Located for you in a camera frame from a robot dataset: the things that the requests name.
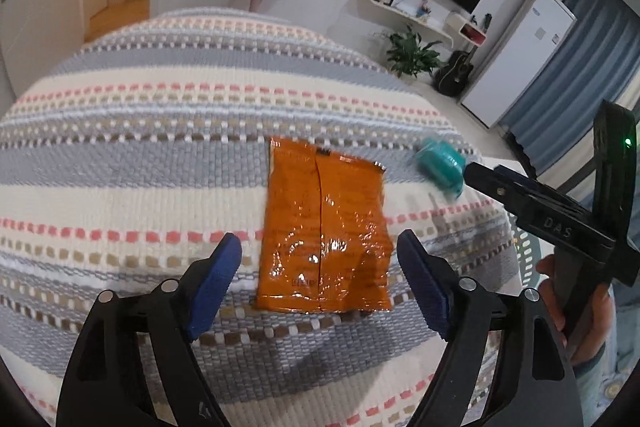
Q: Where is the orange snack wrapper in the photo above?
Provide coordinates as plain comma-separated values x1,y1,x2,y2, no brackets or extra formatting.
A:
256,138,394,313

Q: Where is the teal plastic ball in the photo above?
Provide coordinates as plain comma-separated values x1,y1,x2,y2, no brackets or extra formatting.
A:
416,138,466,197

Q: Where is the person's right forearm sleeve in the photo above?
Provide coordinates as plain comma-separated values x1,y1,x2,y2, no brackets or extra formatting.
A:
573,283,639,426

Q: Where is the person's right hand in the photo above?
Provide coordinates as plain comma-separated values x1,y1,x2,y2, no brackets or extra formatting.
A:
534,253,616,368

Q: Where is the light blue plastic basket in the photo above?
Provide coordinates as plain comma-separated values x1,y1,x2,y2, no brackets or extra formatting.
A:
513,227,542,288

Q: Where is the striped woven bedspread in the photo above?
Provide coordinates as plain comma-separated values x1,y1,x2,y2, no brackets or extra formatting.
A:
1,8,521,426

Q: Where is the blue grey curtain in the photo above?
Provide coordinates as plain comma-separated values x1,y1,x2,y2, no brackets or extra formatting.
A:
500,0,639,173

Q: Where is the white refrigerator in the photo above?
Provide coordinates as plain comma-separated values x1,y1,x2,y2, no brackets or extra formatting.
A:
460,0,576,129

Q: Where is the black acoustic guitar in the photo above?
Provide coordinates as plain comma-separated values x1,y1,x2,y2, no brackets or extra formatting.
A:
435,46,476,98

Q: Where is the green potted plant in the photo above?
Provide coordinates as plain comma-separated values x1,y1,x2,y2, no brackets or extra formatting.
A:
383,26,445,78

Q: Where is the red white cube shelf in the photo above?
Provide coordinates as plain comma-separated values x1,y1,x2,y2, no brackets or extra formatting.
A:
444,12,486,46

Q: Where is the small figurine on shelf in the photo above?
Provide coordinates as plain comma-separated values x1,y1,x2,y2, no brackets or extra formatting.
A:
416,0,432,20

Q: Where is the white curved wall shelf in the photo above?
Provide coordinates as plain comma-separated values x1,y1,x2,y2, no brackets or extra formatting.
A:
358,0,454,49

